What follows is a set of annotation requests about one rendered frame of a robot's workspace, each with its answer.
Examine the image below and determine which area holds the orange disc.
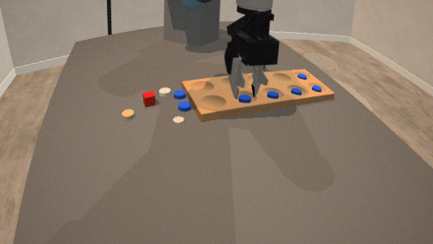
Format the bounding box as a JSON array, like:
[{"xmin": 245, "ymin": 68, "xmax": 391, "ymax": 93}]
[{"xmin": 122, "ymin": 110, "xmax": 134, "ymax": 120}]

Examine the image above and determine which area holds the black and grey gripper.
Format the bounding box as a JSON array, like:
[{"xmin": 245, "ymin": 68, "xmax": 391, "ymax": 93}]
[{"xmin": 224, "ymin": 5, "xmax": 279, "ymax": 99}]

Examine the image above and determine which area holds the orange tray with round pockets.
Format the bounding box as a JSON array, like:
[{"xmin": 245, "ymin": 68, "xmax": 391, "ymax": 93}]
[{"xmin": 182, "ymin": 69, "xmax": 335, "ymax": 122}]

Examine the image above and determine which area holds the red block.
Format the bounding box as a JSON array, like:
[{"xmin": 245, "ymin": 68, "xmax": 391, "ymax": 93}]
[{"xmin": 143, "ymin": 91, "xmax": 156, "ymax": 107}]

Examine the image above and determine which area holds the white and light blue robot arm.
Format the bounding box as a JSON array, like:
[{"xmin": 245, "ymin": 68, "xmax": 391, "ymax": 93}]
[{"xmin": 179, "ymin": 0, "xmax": 273, "ymax": 35}]

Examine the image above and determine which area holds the blue disc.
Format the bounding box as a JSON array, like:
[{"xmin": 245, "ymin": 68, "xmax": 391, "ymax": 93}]
[
  {"xmin": 291, "ymin": 88, "xmax": 302, "ymax": 95},
  {"xmin": 179, "ymin": 102, "xmax": 191, "ymax": 111},
  {"xmin": 298, "ymin": 73, "xmax": 307, "ymax": 80},
  {"xmin": 239, "ymin": 95, "xmax": 251, "ymax": 103},
  {"xmin": 174, "ymin": 90, "xmax": 186, "ymax": 99},
  {"xmin": 267, "ymin": 91, "xmax": 279, "ymax": 99},
  {"xmin": 312, "ymin": 85, "xmax": 322, "ymax": 92}
]

